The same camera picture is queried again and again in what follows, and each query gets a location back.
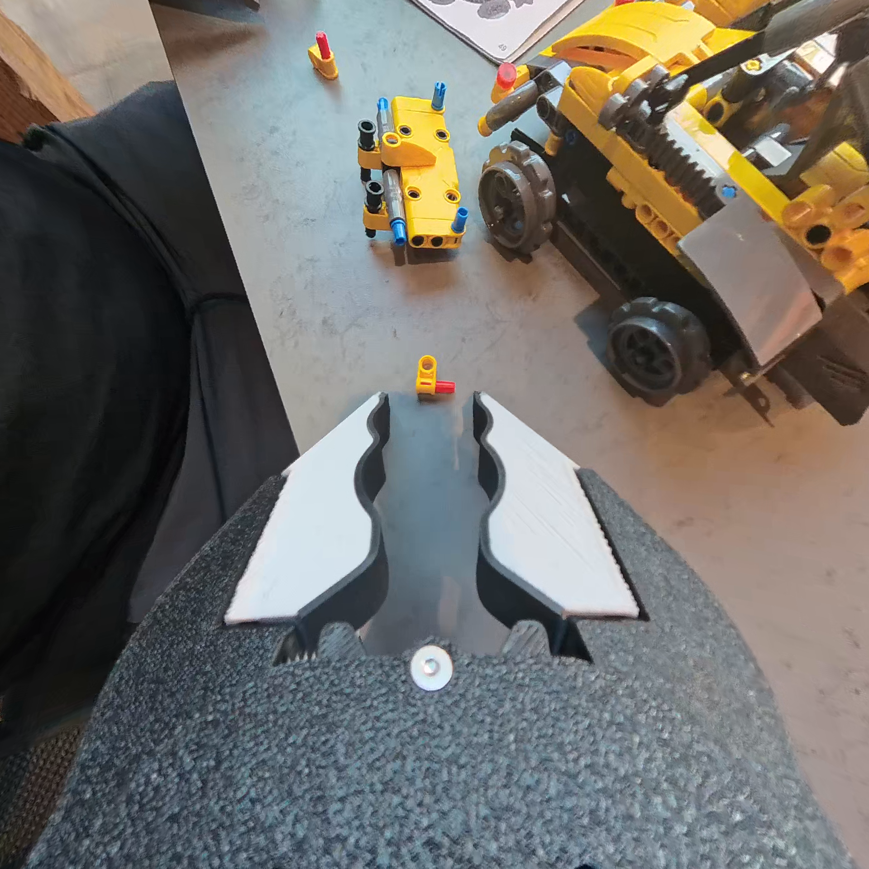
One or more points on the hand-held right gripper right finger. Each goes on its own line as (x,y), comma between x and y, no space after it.
(557,536)

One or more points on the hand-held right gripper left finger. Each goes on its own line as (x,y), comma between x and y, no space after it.
(305,536)

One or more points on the yellow connector brick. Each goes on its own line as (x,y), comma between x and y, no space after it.
(326,64)
(426,373)

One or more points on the yellow brick subassembly blue pins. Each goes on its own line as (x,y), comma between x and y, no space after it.
(421,170)

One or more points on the grey desk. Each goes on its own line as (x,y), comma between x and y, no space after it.
(339,305)

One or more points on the person's dark clothed body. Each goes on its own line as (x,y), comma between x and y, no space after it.
(88,339)

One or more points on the yellow toy brick car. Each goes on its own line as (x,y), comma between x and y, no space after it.
(645,176)

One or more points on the black mesh seat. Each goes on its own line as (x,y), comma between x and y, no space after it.
(34,801)

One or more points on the brick instruction booklet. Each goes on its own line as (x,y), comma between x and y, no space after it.
(502,27)

